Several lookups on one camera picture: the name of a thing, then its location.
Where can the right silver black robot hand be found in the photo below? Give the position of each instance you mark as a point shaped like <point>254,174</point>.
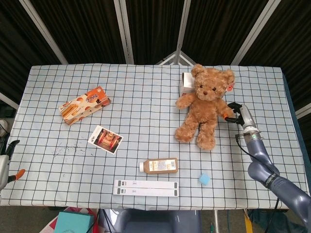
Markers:
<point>246,116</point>

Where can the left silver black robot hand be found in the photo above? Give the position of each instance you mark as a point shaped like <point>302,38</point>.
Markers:
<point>3,167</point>

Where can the brown plush teddy bear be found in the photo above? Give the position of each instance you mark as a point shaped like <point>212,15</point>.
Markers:
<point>206,109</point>

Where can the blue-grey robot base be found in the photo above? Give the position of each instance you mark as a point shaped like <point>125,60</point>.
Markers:
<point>150,221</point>

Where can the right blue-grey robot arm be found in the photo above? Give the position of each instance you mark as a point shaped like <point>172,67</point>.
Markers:
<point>260,150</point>

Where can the dark blue under cloth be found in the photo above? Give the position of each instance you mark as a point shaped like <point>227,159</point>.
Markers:
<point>289,97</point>

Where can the small white cardboard box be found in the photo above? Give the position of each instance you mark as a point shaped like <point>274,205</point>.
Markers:
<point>187,80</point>

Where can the light blue foam cube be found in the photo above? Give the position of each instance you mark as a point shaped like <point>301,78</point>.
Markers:
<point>204,179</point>

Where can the teal box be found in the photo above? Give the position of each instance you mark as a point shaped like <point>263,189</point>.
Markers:
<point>73,222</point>

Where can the brown juice bottle white cap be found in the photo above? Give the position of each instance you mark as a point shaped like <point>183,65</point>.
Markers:
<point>160,166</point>

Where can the blue checked tablecloth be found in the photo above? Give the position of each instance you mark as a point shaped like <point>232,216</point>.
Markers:
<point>145,121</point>

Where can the orange snack carton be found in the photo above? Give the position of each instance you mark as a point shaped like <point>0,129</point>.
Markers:
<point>85,104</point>

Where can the photo postcard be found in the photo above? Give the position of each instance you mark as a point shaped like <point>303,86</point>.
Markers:
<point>105,139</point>

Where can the white folded laptop stand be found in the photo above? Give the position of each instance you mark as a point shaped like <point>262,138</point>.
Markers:
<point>145,188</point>

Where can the dark folding screen white frame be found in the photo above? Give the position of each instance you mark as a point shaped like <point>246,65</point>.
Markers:
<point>85,24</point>

